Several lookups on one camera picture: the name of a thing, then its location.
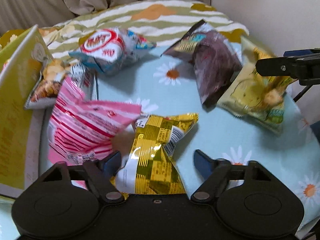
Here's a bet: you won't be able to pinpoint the beige curtain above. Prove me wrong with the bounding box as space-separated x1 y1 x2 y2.
0 0 213 34

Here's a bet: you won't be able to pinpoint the dark brown snack packet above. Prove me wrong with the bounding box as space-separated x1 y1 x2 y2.
161 19 243 109

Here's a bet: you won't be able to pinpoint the pink striped snack packet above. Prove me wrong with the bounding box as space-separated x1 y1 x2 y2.
47 76 142 167

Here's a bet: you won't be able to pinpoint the white barcode snack packet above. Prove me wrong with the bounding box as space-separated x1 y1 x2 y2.
69 64 98 101

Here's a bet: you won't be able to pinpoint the green cardboard box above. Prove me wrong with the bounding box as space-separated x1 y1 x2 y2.
0 24 54 198

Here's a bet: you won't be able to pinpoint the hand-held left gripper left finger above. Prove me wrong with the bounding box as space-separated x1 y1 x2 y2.
37 151 125 203

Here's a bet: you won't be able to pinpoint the caramel popcorn snack packet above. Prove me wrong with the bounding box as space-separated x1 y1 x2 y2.
24 59 72 110

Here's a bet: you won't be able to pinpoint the black cable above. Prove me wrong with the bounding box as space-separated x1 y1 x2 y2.
293 84 313 103

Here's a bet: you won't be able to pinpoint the red and white snack packet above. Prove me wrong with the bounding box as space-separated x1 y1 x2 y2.
68 27 157 77

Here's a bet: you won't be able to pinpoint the blue jeans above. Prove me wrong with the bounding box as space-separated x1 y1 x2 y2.
309 120 320 153

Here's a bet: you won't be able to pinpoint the yellow chip snack packet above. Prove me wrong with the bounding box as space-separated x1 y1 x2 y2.
217 37 298 136

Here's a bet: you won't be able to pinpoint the light blue daisy sheet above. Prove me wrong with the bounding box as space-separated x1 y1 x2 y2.
0 37 320 240

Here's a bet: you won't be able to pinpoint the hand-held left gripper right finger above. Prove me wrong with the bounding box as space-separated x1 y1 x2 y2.
190 149 276 203

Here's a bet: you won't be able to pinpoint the gold checkered snack packet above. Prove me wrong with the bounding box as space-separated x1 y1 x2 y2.
110 112 200 196

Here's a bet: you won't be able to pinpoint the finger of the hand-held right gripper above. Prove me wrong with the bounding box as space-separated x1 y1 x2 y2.
255 54 320 86
284 48 320 57

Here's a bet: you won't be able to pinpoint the floral striped blanket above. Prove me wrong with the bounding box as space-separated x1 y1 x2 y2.
0 0 250 55

